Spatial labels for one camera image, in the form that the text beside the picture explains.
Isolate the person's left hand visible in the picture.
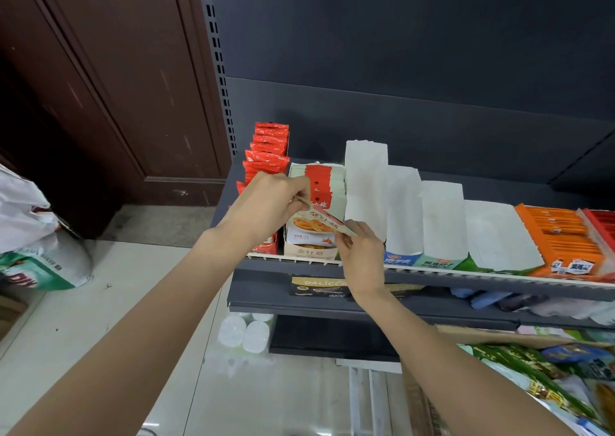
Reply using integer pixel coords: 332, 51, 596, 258
217, 171, 311, 255

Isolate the person's right hand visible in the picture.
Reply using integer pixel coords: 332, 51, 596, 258
334, 219, 386, 298

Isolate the white red biscuit packet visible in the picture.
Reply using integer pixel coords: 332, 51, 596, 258
297, 196, 359, 238

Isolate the person's left forearm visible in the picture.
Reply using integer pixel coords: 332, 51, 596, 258
7, 227, 250, 436

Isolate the person's right forearm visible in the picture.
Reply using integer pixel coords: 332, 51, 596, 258
353, 289, 575, 436

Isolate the row of white biscuit packs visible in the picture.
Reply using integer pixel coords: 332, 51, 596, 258
283, 162, 348, 261

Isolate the black gold flat box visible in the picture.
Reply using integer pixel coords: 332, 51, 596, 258
290, 276, 424, 300

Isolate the row of red snack packets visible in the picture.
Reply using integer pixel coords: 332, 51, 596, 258
235, 122, 291, 255

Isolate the tall white carton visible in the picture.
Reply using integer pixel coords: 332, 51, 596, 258
344, 140, 389, 242

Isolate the white carton blue front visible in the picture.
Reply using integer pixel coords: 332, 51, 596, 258
383, 165, 425, 267

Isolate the pack of white paper rolls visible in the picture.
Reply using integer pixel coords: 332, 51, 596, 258
217, 312, 275, 355

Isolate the blue snack packet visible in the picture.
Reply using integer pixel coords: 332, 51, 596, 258
451, 287, 511, 311

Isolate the white metal rack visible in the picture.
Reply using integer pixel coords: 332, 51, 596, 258
335, 358, 405, 436

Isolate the dark grey shelving unit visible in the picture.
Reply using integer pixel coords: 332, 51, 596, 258
196, 0, 615, 370

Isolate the dark snack packet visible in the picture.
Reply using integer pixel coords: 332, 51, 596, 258
497, 294, 549, 312

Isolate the orange snack display box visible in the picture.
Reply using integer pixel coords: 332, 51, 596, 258
514, 203, 615, 282

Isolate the dark brown wooden door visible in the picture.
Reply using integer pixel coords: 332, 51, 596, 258
0, 0, 232, 240

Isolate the white snack packet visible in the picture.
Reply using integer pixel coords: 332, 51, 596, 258
529, 298, 615, 327

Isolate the pile of green snack bags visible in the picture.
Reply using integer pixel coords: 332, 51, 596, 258
459, 342, 615, 436

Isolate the green white printed bag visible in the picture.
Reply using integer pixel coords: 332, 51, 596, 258
0, 229, 94, 292

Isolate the red snack display box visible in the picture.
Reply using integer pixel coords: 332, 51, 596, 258
578, 208, 615, 259

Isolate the white plastic bag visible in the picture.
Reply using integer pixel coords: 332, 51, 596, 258
0, 163, 59, 255

